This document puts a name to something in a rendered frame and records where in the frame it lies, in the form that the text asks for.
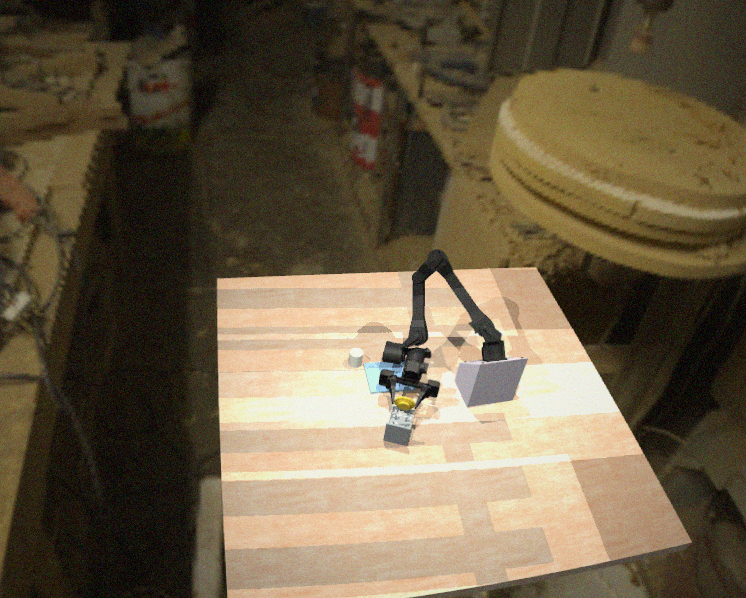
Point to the grey cylinder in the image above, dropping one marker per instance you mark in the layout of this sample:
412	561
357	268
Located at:
355	357

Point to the light blue rectangular mat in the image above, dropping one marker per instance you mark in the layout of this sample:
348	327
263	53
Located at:
373	370

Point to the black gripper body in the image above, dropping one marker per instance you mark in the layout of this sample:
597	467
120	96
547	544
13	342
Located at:
409	380

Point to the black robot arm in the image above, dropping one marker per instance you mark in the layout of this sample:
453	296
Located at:
493	348

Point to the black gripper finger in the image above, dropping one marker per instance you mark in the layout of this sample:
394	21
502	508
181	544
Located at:
424	393
391	386

